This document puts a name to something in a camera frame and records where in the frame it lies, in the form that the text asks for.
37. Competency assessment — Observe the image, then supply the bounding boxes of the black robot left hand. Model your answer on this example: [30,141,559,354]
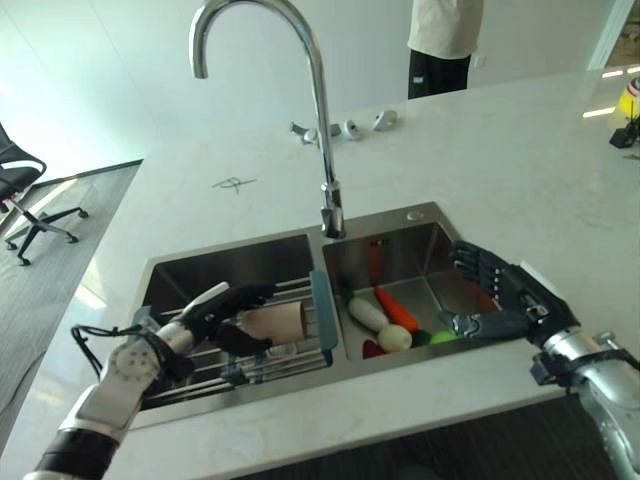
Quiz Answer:
[180,281,278,358]

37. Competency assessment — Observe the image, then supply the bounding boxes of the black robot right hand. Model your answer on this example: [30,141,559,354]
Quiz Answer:
[438,240,582,347]

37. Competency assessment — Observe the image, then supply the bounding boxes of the beige cup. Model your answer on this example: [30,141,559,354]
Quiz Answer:
[236,301,314,347]

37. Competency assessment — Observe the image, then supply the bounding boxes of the steel drying rack blue ends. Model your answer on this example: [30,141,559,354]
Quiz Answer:
[131,269,341,402]

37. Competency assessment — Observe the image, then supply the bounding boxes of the stainless steel double sink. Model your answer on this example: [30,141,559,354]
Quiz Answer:
[130,201,534,431]

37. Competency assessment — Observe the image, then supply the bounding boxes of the orange toy carrot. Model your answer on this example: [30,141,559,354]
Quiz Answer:
[374,285,421,333]

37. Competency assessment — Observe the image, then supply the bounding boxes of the white toy onion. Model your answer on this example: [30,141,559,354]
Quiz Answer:
[376,323,414,353]

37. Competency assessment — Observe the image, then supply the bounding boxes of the white toy radish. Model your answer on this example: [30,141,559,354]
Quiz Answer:
[337,277,389,332]

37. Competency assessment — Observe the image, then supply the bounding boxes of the chrome gooseneck faucet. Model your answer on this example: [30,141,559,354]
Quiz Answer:
[188,0,347,239]

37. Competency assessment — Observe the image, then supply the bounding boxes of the small black box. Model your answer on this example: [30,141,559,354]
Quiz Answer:
[608,126,637,149]

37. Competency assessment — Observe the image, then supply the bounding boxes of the black office chair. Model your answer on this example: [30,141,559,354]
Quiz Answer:
[0,121,91,267]

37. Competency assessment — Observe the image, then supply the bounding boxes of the grey flanged disc fitting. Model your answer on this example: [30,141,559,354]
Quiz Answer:
[370,109,401,133]

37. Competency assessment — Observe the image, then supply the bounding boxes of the yellow round object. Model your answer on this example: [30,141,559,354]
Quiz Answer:
[616,78,640,119]

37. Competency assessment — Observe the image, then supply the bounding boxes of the person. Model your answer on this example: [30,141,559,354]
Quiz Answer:
[406,0,487,101]

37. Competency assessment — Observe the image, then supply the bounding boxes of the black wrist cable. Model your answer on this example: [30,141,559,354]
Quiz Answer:
[70,323,147,374]

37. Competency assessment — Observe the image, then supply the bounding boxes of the grey metal bracket part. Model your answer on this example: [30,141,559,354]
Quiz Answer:
[288,120,322,148]

